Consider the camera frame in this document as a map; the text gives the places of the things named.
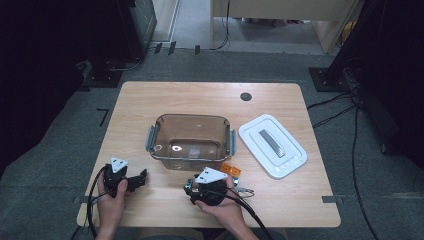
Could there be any white floor cable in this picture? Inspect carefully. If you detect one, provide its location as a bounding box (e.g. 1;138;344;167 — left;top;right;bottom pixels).
106;58;143;73

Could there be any black stand base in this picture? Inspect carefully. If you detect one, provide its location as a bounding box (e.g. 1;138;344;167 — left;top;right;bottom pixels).
81;59;123;89

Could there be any white box lid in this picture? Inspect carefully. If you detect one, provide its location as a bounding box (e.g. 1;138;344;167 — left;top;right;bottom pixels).
238;113;308;180

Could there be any person's left hand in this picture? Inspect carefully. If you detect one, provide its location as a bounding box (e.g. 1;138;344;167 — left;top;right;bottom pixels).
96;178;132;230

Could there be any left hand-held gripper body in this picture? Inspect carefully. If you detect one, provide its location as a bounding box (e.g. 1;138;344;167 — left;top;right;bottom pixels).
102;157;130;198

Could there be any dark glass cabinet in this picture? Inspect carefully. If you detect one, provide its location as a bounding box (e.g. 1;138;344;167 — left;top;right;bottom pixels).
128;0;158;61

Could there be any black hanging cable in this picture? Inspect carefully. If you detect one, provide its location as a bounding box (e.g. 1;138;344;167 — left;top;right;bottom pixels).
213;0;232;51

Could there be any light wooden desk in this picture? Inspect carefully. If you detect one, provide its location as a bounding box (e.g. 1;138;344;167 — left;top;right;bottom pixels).
209;0;363;54

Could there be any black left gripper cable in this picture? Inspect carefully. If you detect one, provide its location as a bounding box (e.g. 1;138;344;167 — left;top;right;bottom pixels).
85;164;109;240

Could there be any clear plastic storage box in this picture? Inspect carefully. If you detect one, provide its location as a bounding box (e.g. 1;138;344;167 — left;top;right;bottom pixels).
145;113;238;172

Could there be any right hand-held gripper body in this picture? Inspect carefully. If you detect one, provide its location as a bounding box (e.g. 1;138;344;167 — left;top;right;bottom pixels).
194;166;232;207

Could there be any black metal stand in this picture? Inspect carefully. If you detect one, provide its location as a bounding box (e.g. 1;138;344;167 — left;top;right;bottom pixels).
308;0;384;93

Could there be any thin grey cable loop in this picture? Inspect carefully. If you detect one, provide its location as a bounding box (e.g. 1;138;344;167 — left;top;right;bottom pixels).
233;186;256;198

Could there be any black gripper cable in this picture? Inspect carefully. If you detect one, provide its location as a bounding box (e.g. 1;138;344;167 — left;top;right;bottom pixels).
216;188;275;240
85;164;109;240

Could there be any long black floor cable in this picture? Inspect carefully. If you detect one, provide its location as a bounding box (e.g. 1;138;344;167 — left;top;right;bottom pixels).
351;106;379;240

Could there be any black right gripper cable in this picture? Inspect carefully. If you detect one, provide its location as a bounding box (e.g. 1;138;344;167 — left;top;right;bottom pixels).
216;188;275;240

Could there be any person's right hand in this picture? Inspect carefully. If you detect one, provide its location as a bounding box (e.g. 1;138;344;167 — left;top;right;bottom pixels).
194;175;251;232

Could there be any black floor tape corner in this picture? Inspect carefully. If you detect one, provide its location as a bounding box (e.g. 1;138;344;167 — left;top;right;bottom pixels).
96;107;110;128

